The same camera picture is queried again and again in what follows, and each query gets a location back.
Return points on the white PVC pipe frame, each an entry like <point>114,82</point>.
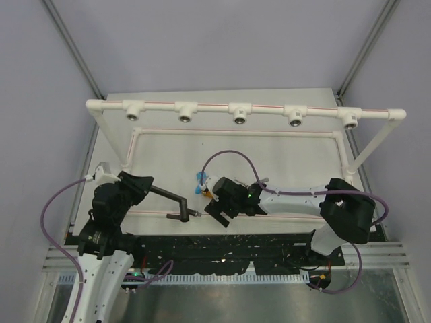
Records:
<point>173,141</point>

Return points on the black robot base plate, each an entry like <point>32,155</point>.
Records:
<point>231,254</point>

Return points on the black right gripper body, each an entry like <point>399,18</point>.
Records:
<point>218,204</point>

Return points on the chrome metal faucet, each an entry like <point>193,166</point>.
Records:
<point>262,181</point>

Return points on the orange plastic faucet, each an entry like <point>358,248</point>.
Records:
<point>208,194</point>

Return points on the blue plastic faucet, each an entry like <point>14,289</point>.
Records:
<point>199,183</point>

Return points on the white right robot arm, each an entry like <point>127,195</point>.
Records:
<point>347,212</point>

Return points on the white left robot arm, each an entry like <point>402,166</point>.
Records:
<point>105,253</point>

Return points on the white slotted cable duct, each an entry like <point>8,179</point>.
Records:
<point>247,278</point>

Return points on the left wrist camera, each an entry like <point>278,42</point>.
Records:
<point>102,175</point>

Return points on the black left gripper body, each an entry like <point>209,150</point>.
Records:
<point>130,191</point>

